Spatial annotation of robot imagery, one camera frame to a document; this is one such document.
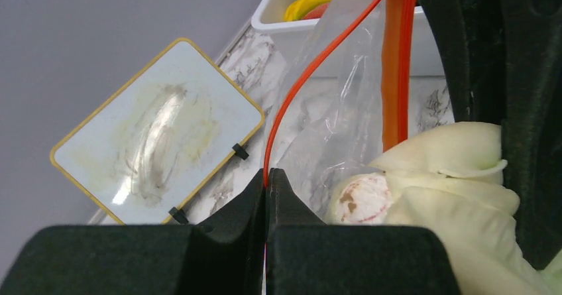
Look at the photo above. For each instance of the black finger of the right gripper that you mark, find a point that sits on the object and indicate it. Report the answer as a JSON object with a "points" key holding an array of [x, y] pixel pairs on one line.
{"points": [[502, 63]]}

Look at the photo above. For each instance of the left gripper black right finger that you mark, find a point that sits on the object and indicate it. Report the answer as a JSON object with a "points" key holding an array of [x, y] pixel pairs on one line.
{"points": [[307, 256]]}

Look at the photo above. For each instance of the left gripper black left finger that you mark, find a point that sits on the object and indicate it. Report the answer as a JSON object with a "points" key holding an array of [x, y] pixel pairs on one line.
{"points": [[221, 255]]}

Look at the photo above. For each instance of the green lettuce head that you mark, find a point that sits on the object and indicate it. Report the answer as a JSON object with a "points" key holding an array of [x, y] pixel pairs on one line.
{"points": [[449, 179]]}

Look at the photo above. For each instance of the clear zip top bag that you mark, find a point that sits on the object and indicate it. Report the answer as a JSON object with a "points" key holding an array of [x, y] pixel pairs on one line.
{"points": [[344, 99]]}

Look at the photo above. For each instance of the watermelon slice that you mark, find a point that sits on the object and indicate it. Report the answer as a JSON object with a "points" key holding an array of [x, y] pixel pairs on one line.
{"points": [[316, 12]]}

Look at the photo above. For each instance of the yellow banana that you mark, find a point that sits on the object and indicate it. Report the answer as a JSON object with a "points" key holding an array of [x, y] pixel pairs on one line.
{"points": [[296, 10]]}

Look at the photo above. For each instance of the small whiteboard with wood frame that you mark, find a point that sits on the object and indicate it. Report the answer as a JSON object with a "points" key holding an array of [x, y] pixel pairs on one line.
{"points": [[160, 138]]}

